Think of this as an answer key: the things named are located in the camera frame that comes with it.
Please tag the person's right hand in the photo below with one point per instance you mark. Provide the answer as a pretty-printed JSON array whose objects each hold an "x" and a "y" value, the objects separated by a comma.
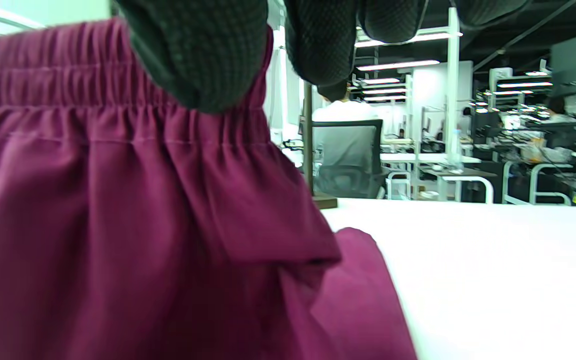
[{"x": 208, "y": 50}]

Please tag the magenta shorts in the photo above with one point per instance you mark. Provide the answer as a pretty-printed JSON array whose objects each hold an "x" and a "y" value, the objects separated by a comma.
[{"x": 118, "y": 225}]

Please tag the black mesh office chair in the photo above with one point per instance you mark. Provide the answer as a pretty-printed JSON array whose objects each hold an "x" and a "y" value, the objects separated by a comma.
[{"x": 348, "y": 150}]

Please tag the long white desk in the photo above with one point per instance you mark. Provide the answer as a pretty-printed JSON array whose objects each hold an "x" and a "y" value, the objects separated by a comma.
[{"x": 418, "y": 158}]

